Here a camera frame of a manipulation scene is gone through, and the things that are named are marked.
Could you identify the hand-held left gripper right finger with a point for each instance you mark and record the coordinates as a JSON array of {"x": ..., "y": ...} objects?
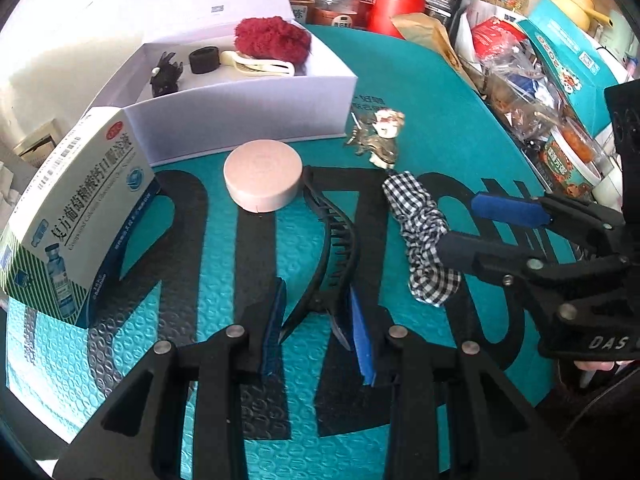
[{"x": 360, "y": 340}]

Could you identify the gold framed panel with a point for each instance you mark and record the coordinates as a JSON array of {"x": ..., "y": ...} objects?
[{"x": 37, "y": 142}]

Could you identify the cream hair claw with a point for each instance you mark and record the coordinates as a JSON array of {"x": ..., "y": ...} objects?
[{"x": 255, "y": 66}]

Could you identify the clear plastic bag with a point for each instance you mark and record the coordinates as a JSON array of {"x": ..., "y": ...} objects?
[{"x": 515, "y": 100}]

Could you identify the teal printed carton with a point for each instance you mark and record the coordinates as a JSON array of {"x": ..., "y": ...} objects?
[{"x": 560, "y": 60}]

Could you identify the red fluffy scrunchie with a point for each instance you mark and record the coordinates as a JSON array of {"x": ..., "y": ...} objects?
[{"x": 272, "y": 40}]

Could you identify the red canister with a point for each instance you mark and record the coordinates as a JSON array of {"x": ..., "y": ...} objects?
[{"x": 395, "y": 10}]

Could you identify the white gift box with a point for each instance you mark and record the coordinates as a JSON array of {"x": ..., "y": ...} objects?
[{"x": 240, "y": 125}]

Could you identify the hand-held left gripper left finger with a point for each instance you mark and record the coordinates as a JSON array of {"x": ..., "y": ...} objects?
[{"x": 272, "y": 320}]

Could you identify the person's right hand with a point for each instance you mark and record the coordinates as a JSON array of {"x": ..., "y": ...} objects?
[{"x": 595, "y": 365}]

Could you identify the large black hair claw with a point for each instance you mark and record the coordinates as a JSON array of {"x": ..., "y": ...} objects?
[{"x": 332, "y": 240}]

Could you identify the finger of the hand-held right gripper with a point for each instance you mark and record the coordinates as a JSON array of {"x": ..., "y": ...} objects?
[
  {"x": 480, "y": 255},
  {"x": 510, "y": 210}
]

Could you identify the person's right forearm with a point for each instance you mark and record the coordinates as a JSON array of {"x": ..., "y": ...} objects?
[{"x": 600, "y": 410}]

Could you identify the red snack packet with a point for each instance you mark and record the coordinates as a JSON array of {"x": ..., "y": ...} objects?
[{"x": 495, "y": 32}]

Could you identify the black thick hair band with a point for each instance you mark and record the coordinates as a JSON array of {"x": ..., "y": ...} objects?
[{"x": 204, "y": 60}]

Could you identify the black white gingham scrunchie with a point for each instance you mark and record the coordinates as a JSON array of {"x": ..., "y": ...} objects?
[{"x": 420, "y": 220}]

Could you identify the kraft paper envelope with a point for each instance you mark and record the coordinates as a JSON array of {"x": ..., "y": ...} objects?
[{"x": 430, "y": 35}]

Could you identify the black bow clip with pearl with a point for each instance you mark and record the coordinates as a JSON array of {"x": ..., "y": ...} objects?
[{"x": 164, "y": 75}]

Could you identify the pink round compact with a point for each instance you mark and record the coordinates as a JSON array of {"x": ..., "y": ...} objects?
[{"x": 262, "y": 170}]

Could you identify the white green medicine box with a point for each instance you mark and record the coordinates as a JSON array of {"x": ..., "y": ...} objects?
[{"x": 80, "y": 200}]

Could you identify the printed paper food cup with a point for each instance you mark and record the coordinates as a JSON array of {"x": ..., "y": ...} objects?
[{"x": 570, "y": 170}]

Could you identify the gold bear hair claw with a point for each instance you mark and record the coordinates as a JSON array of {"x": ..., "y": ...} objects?
[{"x": 385, "y": 130}]

